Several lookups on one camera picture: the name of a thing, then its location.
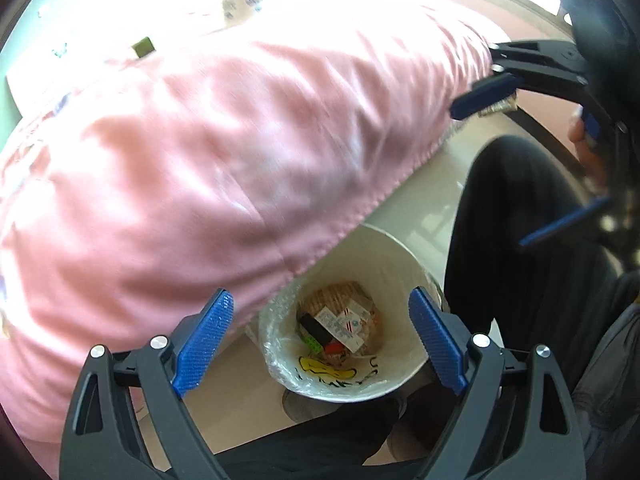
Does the small black box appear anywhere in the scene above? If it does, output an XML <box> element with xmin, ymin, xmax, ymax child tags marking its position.
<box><xmin>298</xmin><ymin>311</ymin><xmax>333</xmax><ymax>346</ymax></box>

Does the pink blanket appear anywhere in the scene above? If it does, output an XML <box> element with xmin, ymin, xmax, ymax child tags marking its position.
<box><xmin>0</xmin><ymin>0</ymin><xmax>501</xmax><ymax>466</ymax></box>

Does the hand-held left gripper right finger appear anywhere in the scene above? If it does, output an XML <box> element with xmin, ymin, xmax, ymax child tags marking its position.
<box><xmin>407</xmin><ymin>286</ymin><xmax>587</xmax><ymax>480</ymax></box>

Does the white packet red label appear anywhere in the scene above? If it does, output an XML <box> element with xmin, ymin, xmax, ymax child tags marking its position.
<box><xmin>316</xmin><ymin>300</ymin><xmax>373</xmax><ymax>351</ymax></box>

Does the person's grey jacket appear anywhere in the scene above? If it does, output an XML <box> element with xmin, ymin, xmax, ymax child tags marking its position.
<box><xmin>570</xmin><ymin>302</ymin><xmax>640</xmax><ymax>480</ymax></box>

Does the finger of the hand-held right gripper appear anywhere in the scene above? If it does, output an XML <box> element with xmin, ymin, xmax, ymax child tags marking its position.
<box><xmin>517</xmin><ymin>195</ymin><xmax>616</xmax><ymax>249</ymax></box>
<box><xmin>449</xmin><ymin>39</ymin><xmax>593</xmax><ymax>122</ymax></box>

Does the person's right hand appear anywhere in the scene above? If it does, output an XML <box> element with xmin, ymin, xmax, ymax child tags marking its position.
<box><xmin>569</xmin><ymin>106</ymin><xmax>609</xmax><ymax>187</ymax></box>

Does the beige noodle block wrapper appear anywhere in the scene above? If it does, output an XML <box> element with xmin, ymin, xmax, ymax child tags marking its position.
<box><xmin>297</xmin><ymin>282</ymin><xmax>383</xmax><ymax>356</ymax></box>

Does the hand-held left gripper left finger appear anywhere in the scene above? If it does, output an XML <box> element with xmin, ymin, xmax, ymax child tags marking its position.
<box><xmin>59</xmin><ymin>287</ymin><xmax>236</xmax><ymax>480</ymax></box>

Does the clear plastic bin liner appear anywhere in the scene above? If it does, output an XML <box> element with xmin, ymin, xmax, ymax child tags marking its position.
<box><xmin>257</xmin><ymin>280</ymin><xmax>306</xmax><ymax>391</ymax></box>

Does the white trash bin yellow print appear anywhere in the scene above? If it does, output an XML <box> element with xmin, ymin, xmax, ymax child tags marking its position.
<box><xmin>257</xmin><ymin>222</ymin><xmax>446</xmax><ymax>403</ymax></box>

